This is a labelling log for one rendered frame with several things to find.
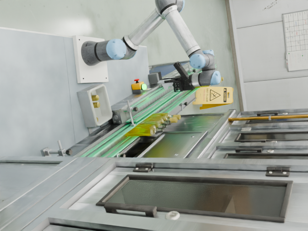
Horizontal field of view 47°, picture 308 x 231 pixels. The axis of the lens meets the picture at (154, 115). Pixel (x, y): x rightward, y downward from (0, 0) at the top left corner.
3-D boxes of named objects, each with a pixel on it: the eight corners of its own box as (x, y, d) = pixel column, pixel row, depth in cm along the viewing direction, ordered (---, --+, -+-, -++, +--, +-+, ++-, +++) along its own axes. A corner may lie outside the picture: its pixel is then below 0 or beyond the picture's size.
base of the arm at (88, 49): (79, 41, 207) (92, 38, 202) (94, 41, 220) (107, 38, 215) (83, 67, 209) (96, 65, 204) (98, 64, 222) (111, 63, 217)
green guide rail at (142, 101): (123, 112, 225) (134, 111, 221) (123, 110, 225) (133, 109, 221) (208, 58, 372) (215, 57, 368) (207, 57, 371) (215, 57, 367)
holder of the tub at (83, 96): (88, 135, 214) (98, 135, 210) (76, 92, 207) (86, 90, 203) (103, 125, 228) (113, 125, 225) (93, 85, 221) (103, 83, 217)
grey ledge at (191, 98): (139, 135, 261) (152, 135, 255) (137, 124, 258) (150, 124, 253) (185, 98, 340) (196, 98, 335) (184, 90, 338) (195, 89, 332)
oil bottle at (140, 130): (125, 136, 227) (154, 135, 217) (123, 128, 225) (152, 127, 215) (129, 133, 232) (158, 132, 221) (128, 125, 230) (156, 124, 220)
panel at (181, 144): (88, 202, 176) (147, 208, 160) (86, 197, 175) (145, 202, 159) (162, 135, 251) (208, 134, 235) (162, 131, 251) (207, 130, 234)
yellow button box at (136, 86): (132, 93, 261) (141, 92, 258) (130, 84, 259) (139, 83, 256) (137, 90, 267) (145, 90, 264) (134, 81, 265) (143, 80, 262)
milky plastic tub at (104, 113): (86, 127, 212) (97, 127, 208) (76, 91, 206) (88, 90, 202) (102, 118, 227) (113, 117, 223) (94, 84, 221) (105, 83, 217)
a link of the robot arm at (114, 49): (94, 41, 204) (113, 37, 197) (107, 41, 215) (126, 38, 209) (97, 62, 205) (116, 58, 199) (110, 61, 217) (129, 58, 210)
